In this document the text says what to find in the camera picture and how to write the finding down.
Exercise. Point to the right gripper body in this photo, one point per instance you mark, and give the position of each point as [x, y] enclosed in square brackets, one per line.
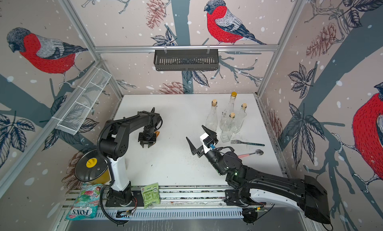
[205, 149]

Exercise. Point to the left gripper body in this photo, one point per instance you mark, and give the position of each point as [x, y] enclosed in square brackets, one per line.
[149, 136]

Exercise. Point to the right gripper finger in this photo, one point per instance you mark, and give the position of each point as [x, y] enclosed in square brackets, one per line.
[194, 150]
[211, 134]

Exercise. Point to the tall corked glass bottle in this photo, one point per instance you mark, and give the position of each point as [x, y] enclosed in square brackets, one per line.
[212, 121]

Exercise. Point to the small corked glass bottle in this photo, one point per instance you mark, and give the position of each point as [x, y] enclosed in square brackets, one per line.
[226, 129]

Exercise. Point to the yellow cap glass bottle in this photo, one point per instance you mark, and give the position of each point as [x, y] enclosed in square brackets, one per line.
[228, 110]

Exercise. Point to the small corked labelled bottle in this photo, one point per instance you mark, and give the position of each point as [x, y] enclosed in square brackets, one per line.
[239, 119]

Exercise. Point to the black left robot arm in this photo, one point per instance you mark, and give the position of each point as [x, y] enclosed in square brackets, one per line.
[112, 145]

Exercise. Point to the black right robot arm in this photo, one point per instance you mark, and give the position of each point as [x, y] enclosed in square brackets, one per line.
[306, 194]

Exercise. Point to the green snack packet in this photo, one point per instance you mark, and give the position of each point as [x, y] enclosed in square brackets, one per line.
[150, 194]

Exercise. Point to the black hanging metal basket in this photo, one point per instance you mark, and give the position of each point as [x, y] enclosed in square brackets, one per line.
[186, 60]

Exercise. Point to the Fox's candy bag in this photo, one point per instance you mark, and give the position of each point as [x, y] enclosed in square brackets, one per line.
[86, 204]

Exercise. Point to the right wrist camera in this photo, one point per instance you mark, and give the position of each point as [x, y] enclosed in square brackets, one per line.
[207, 140]

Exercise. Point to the green handled fork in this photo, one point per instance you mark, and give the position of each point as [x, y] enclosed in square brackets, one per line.
[246, 143]

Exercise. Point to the pink handled spoon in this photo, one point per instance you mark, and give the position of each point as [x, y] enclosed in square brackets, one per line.
[256, 152]

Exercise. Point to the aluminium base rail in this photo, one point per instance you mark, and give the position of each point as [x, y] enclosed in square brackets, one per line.
[189, 203]

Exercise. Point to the white wire mesh basket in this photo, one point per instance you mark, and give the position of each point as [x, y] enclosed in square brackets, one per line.
[74, 118]

